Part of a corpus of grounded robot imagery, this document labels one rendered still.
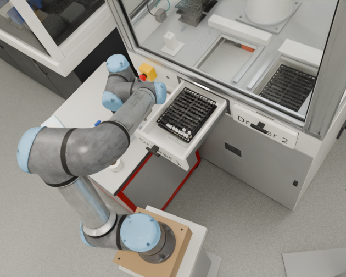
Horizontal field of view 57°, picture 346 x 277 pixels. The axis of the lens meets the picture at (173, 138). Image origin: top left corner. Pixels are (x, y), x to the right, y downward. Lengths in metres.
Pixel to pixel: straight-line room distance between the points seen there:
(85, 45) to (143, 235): 1.25
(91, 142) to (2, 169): 2.26
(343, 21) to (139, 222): 0.79
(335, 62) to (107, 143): 0.64
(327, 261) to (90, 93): 1.63
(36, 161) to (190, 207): 1.52
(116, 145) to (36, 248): 1.83
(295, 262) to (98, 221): 1.33
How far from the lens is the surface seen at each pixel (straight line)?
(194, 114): 1.45
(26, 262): 2.54
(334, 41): 0.95
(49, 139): 0.78
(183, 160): 1.29
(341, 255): 2.13
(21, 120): 3.15
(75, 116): 1.81
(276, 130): 1.36
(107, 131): 0.77
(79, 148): 0.74
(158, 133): 1.48
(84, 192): 0.92
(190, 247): 1.34
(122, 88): 1.10
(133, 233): 1.05
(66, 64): 1.93
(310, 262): 2.09
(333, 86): 1.05
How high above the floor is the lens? 2.07
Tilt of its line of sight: 58 degrees down
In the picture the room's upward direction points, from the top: 22 degrees counter-clockwise
